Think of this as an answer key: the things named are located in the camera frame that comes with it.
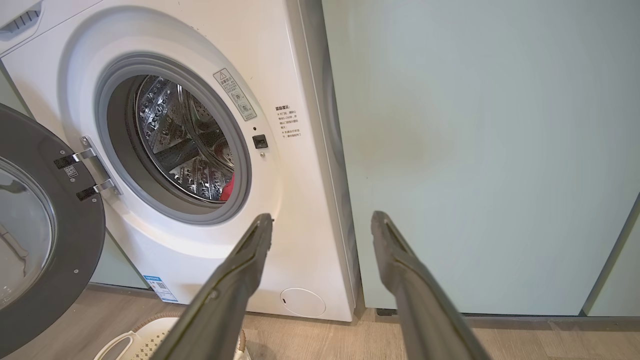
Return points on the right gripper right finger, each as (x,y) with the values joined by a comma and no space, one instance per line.
(425,320)

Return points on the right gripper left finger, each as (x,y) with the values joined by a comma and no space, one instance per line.
(220,310)

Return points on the red garment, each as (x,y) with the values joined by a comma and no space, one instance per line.
(228,189)

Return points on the round dark washer door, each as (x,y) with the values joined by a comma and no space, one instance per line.
(75,230)

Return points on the white perforated laundry basket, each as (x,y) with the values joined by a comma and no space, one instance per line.
(150,335)

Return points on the black door latch slot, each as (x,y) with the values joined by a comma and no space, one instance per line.
(260,141)

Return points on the grey rubber door gasket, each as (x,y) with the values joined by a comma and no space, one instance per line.
(120,150)

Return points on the chrome door hinge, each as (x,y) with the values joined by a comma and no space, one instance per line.
(97,165)

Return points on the white front-load washing machine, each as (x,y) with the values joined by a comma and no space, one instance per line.
(165,30)

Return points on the blue energy label sticker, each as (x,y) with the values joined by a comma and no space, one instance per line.
(161,289)

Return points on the round white filter cover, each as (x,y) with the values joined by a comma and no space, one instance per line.
(303,302)

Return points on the steel washer drum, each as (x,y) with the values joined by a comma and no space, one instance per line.
(175,135)

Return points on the small QR code sticker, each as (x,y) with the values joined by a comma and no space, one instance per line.
(71,172)

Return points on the grey warning sticker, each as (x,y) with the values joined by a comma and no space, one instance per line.
(235,94)

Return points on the white detergent drawer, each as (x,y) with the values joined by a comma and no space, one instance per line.
(17,20)

